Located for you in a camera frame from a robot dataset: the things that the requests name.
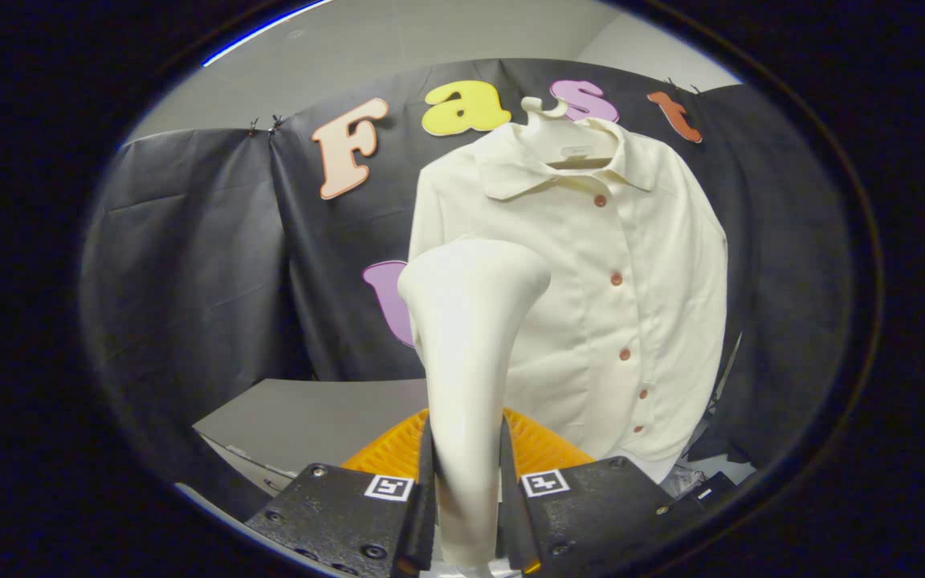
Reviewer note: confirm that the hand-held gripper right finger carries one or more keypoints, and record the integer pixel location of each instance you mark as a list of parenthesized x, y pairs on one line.
[(591, 514)]

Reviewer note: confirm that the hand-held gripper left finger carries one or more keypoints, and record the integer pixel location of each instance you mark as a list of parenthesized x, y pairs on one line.
[(334, 514)]

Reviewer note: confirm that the white garment steamer head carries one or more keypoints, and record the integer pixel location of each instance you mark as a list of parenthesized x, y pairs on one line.
[(462, 361)]

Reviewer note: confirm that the cream button shirt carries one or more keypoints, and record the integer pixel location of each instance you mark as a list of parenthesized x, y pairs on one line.
[(655, 265)]

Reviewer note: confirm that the grey drawer cabinet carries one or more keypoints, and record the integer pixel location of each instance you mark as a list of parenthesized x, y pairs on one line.
[(310, 417)]

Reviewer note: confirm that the black backdrop cloth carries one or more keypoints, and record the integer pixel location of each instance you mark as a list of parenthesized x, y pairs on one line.
[(189, 265)]

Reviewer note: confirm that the cream plastic hanger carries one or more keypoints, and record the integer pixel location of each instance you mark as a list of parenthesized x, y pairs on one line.
[(559, 136)]

